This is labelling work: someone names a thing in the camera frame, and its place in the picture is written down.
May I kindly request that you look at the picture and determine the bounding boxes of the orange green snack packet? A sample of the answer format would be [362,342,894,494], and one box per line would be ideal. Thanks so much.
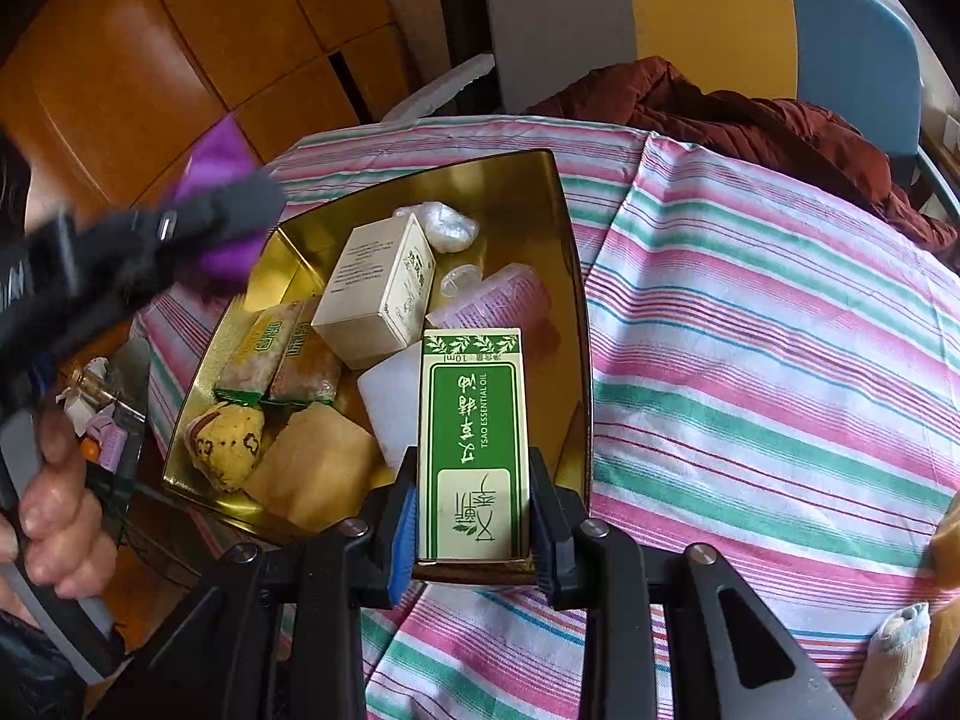
[268,300,347,407]

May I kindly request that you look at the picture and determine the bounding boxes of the tall white carton box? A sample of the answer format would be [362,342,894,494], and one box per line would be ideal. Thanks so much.
[310,213,438,373]

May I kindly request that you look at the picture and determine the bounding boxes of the white plastic block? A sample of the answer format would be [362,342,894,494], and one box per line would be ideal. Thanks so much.
[357,340,425,470]

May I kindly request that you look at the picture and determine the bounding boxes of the green and white carton box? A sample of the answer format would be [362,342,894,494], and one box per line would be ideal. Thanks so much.
[415,327,538,565]

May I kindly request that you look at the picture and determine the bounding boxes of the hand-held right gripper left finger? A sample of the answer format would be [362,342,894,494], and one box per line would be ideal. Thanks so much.
[124,448,419,720]

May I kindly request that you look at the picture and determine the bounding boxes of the grey yellow blue chair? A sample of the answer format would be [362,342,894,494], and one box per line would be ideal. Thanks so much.
[382,0,960,222]

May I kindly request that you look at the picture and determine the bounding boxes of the clear plastic bag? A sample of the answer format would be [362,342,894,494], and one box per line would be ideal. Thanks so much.
[409,202,482,254]

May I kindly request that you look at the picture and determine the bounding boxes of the gold metal tin box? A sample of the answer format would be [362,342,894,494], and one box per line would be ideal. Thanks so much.
[161,148,595,587]

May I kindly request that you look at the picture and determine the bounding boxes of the yellow spotted pouch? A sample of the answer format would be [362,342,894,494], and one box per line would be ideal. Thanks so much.
[183,400,268,494]

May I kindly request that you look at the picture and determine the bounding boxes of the maroon jacket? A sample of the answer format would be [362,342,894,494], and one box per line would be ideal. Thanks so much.
[525,56,960,256]

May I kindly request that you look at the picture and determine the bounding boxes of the yellow green snack packet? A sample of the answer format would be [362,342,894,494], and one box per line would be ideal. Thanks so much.
[213,300,301,404]

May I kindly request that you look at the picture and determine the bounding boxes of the person's left hand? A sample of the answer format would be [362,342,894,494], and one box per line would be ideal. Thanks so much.
[0,405,121,627]

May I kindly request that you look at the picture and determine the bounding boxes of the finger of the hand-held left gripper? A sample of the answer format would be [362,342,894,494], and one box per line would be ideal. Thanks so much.
[159,172,287,261]

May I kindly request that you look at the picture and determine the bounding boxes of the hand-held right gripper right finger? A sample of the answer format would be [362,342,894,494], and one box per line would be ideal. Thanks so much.
[531,448,856,720]

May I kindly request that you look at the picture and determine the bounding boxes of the small clear round cap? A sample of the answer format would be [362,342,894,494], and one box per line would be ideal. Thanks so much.
[439,266,490,310]

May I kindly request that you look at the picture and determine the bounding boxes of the tan soft item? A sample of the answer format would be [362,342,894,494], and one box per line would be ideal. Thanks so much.
[928,490,960,587]

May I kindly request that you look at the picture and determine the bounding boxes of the white rolled cloth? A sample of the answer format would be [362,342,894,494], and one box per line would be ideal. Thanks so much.
[850,602,932,720]

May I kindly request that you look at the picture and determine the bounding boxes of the brass bottle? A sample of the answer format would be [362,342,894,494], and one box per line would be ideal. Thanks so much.
[66,362,122,407]

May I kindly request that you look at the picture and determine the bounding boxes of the purple pouch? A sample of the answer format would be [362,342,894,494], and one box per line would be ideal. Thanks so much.
[175,116,275,284]

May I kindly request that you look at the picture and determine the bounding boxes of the beige block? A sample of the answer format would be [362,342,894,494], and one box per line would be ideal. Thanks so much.
[242,405,385,535]

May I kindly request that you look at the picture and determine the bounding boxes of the striped tablecloth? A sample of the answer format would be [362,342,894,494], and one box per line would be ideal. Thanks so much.
[135,116,960,720]

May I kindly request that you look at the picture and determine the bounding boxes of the pink clear packet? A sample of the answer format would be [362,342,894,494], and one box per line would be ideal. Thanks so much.
[426,262,554,332]

